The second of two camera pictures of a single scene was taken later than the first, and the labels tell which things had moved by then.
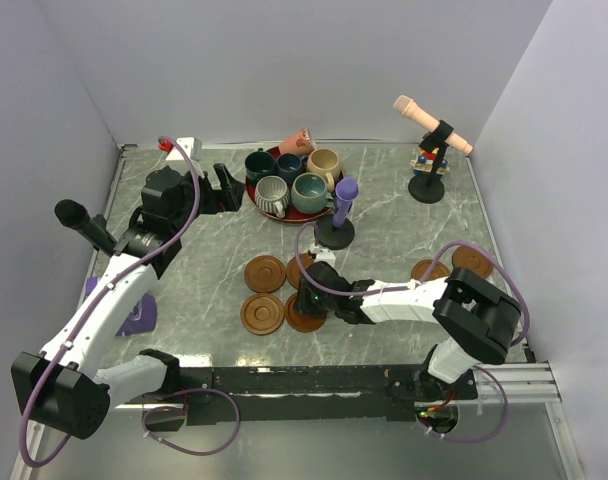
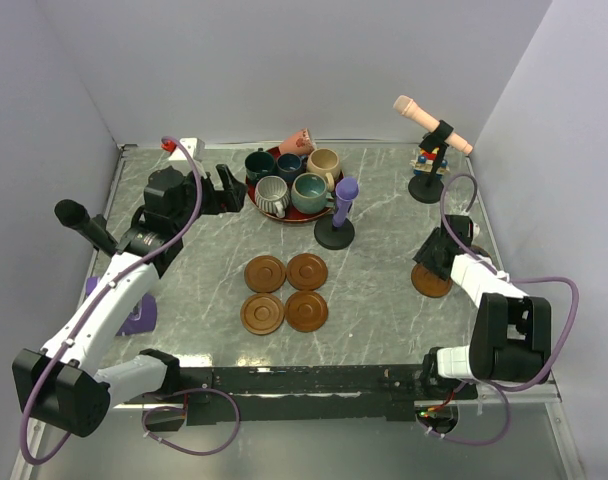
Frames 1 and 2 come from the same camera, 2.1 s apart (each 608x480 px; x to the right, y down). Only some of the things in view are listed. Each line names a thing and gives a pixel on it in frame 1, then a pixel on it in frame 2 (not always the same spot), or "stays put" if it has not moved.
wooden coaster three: x=293 y=270 stays put
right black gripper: x=305 y=304 to x=424 y=254
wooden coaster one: x=265 y=274 stays put
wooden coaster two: x=262 y=314 stays put
